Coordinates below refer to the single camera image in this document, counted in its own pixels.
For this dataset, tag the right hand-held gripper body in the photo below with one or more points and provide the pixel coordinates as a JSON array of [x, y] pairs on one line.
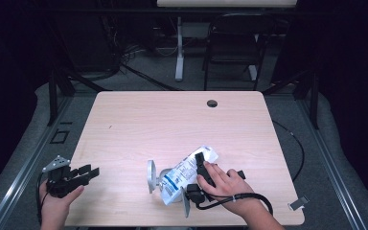
[[195, 195]]

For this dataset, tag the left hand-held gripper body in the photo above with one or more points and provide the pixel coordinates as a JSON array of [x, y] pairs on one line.
[[60, 183]]

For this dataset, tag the blue and white milk carton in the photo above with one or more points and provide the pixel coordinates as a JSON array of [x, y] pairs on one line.
[[183, 174]]

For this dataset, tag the clear pitcher with white lid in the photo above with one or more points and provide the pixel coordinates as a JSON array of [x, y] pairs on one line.
[[151, 177]]

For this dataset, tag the person's left hand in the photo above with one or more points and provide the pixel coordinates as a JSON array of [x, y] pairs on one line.
[[56, 207]]

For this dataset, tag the person's right hand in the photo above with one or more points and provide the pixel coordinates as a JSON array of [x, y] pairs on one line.
[[228, 188]]

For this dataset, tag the black metal stand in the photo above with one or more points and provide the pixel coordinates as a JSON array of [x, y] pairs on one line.
[[53, 96], [314, 102]]

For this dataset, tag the grey metal clip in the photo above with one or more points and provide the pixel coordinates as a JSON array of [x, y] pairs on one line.
[[298, 203]]

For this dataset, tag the white desk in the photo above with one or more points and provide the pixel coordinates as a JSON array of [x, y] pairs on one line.
[[179, 48]]

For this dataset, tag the black folding chair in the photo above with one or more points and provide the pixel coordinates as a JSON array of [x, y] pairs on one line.
[[233, 41]]

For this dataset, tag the grey floor rail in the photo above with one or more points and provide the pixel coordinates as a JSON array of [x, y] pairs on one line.
[[329, 163], [28, 159]]

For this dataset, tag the black square floor frame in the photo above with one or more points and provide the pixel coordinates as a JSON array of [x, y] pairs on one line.
[[51, 136]]

